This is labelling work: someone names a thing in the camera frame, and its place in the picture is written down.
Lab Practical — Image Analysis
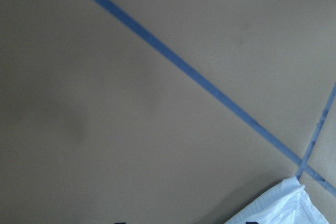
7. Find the light blue button-up shirt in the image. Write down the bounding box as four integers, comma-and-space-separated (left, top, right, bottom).
227, 177, 328, 224

